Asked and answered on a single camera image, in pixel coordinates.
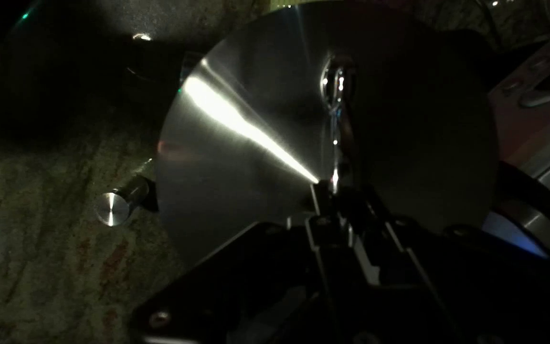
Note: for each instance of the glass spice jar steel cap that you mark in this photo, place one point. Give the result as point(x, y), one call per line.
point(114, 209)

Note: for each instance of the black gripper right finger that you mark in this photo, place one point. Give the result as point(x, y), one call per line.
point(383, 268)

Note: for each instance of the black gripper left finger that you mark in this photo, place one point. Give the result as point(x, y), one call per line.
point(324, 254)

